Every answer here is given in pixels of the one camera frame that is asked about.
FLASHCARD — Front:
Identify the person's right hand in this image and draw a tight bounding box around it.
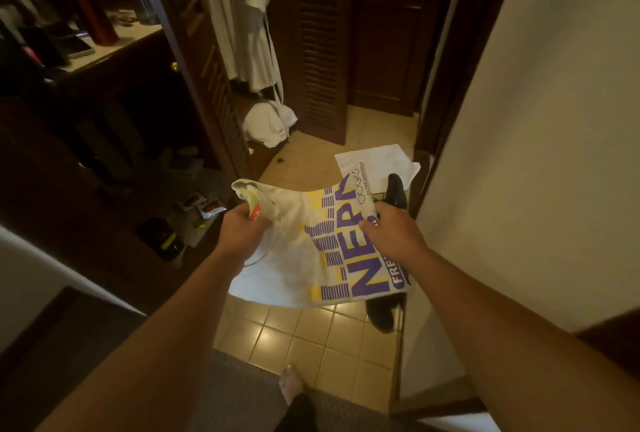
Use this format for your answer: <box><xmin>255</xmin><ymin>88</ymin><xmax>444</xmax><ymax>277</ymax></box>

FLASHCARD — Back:
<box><xmin>360</xmin><ymin>201</ymin><xmax>433</xmax><ymax>273</ymax></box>

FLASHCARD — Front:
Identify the person's left hand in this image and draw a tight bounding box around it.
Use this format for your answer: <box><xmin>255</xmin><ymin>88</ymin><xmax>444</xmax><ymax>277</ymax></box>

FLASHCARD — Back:
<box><xmin>215</xmin><ymin>201</ymin><xmax>274</xmax><ymax>273</ymax></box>

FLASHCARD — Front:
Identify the white printed t-shirt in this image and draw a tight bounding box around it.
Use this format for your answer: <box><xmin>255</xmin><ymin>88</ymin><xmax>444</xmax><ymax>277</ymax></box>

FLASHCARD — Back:
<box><xmin>228</xmin><ymin>161</ymin><xmax>415</xmax><ymax>309</ymax></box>

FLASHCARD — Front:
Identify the dark wooden wardrobe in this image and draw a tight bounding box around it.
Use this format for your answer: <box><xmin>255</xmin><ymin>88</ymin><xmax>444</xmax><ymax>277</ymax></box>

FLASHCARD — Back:
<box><xmin>125</xmin><ymin>0</ymin><xmax>356</xmax><ymax>183</ymax></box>

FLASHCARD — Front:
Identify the person's left forearm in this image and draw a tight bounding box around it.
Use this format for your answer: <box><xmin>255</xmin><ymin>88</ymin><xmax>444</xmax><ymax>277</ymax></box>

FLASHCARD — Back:
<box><xmin>40</xmin><ymin>257</ymin><xmax>251</xmax><ymax>432</ymax></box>

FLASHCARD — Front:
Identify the person's right forearm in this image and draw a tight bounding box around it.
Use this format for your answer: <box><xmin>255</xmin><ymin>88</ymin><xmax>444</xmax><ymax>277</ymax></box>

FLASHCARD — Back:
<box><xmin>405</xmin><ymin>251</ymin><xmax>640</xmax><ymax>432</ymax></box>

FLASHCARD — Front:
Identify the person's left leg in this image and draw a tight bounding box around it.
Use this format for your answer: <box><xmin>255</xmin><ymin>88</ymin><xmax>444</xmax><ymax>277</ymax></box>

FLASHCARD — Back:
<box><xmin>275</xmin><ymin>365</ymin><xmax>321</xmax><ymax>432</ymax></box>

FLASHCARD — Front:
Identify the black shoe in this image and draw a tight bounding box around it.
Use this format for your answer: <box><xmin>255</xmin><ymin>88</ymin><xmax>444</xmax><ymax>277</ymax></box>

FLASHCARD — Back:
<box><xmin>364</xmin><ymin>291</ymin><xmax>403</xmax><ymax>336</ymax></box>
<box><xmin>385</xmin><ymin>173</ymin><xmax>409</xmax><ymax>212</ymax></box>

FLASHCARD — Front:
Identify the white red packet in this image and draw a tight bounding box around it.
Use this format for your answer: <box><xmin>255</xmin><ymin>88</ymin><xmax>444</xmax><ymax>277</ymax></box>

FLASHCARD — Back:
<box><xmin>178</xmin><ymin>195</ymin><xmax>229</xmax><ymax>244</ymax></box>

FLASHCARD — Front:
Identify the white floor towel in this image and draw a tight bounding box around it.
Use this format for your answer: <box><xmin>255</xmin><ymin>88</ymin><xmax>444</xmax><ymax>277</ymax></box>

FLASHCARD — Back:
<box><xmin>334</xmin><ymin>143</ymin><xmax>423</xmax><ymax>196</ymax></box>

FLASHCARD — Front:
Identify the dark wooden door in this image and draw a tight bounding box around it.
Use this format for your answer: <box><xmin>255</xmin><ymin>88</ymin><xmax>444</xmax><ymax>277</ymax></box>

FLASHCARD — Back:
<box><xmin>350</xmin><ymin>0</ymin><xmax>446</xmax><ymax>118</ymax></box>

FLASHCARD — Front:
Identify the white hanging robe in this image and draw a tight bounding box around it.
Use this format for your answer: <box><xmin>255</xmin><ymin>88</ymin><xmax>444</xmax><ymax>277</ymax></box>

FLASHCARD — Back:
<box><xmin>195</xmin><ymin>0</ymin><xmax>299</xmax><ymax>150</ymax></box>

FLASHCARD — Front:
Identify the wooden counter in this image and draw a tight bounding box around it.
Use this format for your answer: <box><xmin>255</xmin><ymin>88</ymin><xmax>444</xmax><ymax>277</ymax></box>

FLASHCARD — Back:
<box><xmin>60</xmin><ymin>23</ymin><xmax>166</xmax><ymax>76</ymax></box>

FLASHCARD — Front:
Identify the black phone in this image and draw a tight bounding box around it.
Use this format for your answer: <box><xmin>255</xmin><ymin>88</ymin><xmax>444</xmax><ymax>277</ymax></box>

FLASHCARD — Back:
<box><xmin>55</xmin><ymin>33</ymin><xmax>97</xmax><ymax>60</ymax></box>

